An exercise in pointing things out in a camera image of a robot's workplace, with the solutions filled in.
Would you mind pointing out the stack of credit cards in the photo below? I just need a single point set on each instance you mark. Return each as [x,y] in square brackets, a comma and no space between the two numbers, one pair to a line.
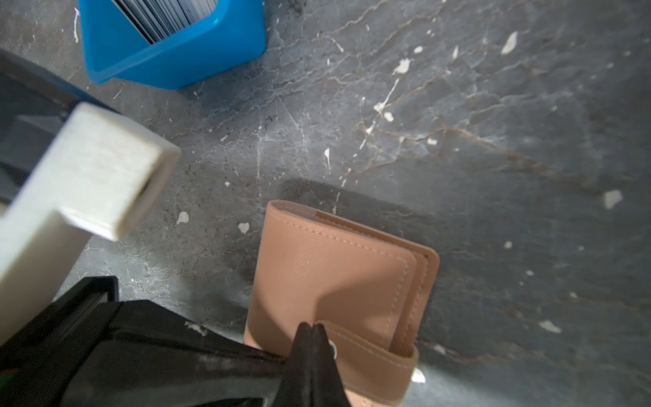
[156,20]

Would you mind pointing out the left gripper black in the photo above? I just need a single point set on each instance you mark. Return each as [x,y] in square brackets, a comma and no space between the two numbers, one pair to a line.
[89,348]

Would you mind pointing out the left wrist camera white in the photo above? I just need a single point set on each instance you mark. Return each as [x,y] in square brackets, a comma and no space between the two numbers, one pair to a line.
[71,168]

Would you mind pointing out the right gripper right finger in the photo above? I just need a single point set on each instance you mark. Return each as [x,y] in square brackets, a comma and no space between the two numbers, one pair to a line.
[326,385]

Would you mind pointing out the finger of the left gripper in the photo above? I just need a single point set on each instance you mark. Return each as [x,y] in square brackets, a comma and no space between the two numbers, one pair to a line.
[229,371]

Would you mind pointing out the blue card box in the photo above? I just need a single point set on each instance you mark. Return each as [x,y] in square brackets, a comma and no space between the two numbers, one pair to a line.
[113,48]

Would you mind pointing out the tan leather card holder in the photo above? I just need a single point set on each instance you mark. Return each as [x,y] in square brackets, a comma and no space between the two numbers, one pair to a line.
[368,288]

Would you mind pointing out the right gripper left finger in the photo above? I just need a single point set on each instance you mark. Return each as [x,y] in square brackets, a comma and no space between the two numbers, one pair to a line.
[295,386]

